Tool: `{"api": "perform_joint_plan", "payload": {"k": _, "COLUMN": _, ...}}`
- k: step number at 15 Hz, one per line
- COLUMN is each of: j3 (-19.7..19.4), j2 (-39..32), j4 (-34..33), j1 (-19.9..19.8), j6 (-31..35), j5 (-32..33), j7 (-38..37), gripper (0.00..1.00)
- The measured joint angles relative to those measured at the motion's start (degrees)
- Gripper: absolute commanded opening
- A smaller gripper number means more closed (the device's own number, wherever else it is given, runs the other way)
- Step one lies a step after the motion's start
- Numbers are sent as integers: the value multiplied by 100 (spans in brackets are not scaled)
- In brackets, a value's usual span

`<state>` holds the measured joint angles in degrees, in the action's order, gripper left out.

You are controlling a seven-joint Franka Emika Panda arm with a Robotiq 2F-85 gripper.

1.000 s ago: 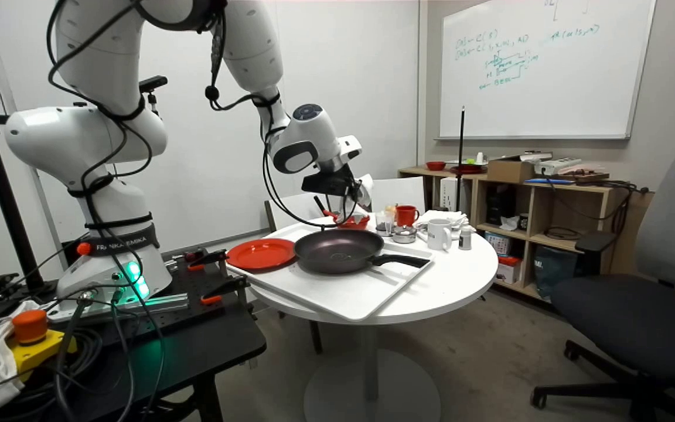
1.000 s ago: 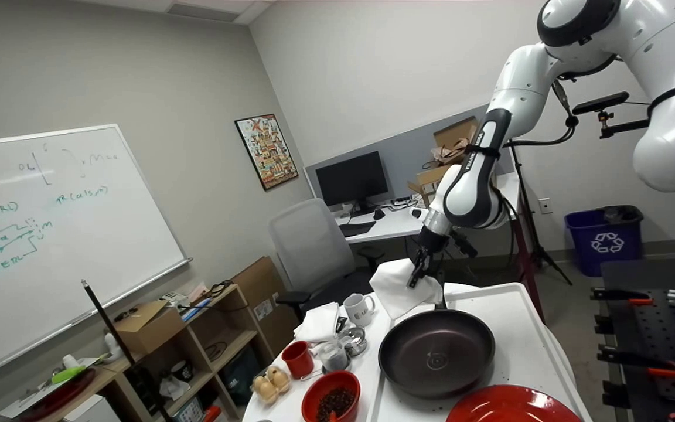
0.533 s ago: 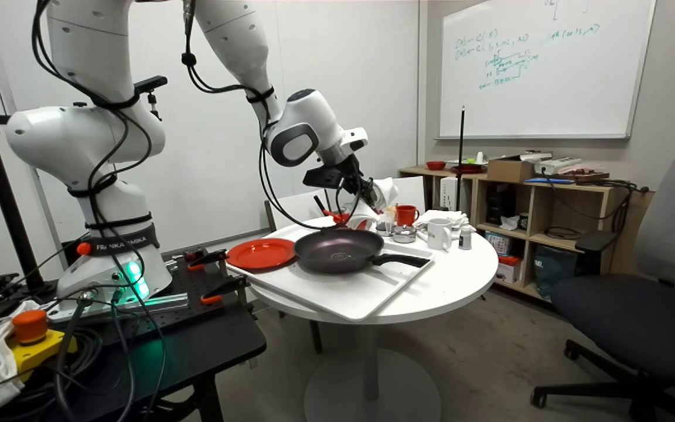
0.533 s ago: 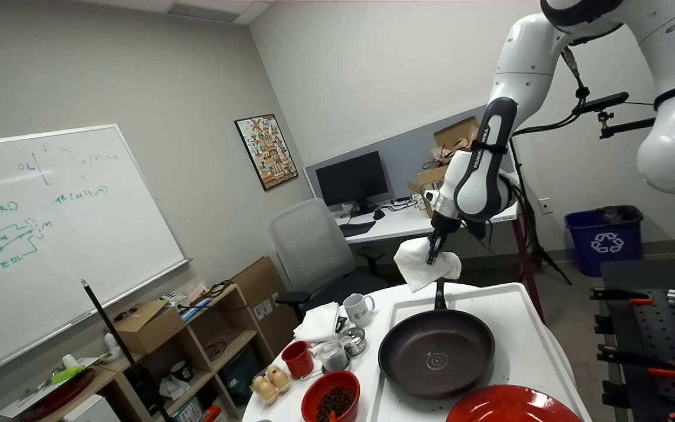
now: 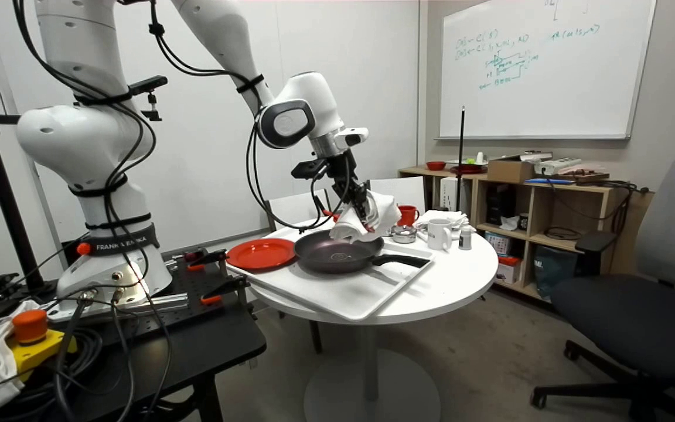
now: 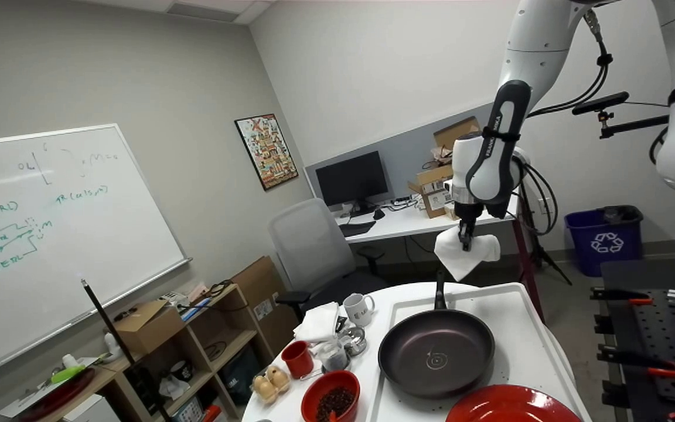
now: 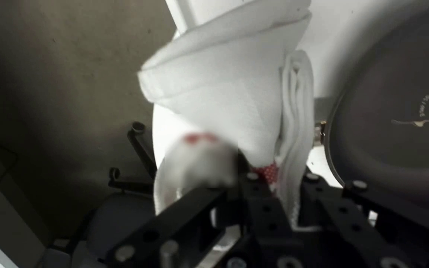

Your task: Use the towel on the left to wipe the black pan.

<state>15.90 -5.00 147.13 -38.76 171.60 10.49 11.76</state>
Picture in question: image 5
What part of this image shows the small cardboard box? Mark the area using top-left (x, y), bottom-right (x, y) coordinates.
top-left (486, 157), bottom-right (537, 185)

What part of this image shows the stack of books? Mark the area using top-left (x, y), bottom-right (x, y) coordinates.
top-left (521, 151), bottom-right (613, 188)

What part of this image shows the white tray board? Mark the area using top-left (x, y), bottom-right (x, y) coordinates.
top-left (228, 214), bottom-right (438, 324)

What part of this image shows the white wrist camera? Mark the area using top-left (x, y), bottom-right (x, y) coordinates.
top-left (329, 124), bottom-right (370, 151)

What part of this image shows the thin black pole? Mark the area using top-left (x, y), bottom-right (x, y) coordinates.
top-left (455, 109), bottom-right (468, 214)

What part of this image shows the black work table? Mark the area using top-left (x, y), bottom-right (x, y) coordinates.
top-left (0, 249), bottom-right (269, 422)

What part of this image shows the orange handled clamp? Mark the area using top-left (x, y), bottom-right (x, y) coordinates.
top-left (182, 247), bottom-right (229, 274)
top-left (200, 277), bottom-right (251, 310)

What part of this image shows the whiteboard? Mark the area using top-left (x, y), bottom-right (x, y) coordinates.
top-left (438, 0), bottom-right (660, 143)

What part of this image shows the orange emergency stop button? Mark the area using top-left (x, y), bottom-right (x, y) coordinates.
top-left (5, 308), bottom-right (68, 372)

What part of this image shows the grey office chair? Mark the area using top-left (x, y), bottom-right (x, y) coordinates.
top-left (529, 131), bottom-right (675, 422)

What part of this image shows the red plate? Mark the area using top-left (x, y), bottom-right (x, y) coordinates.
top-left (224, 238), bottom-right (297, 274)

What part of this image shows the black frying pan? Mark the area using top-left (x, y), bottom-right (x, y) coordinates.
top-left (293, 228), bottom-right (431, 277)

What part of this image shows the wooden shelf unit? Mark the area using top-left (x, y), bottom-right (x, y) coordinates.
top-left (397, 161), bottom-right (656, 302)

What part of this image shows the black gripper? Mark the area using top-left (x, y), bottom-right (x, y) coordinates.
top-left (317, 147), bottom-right (379, 229)

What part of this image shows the round white table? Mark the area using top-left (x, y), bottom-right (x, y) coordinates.
top-left (245, 214), bottom-right (502, 422)

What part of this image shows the black bar camera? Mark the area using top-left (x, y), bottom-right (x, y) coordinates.
top-left (74, 73), bottom-right (170, 124)

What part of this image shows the red cup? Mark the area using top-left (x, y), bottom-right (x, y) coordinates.
top-left (394, 205), bottom-right (422, 229)

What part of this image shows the white mug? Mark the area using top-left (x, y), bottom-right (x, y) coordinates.
top-left (424, 221), bottom-right (458, 253)

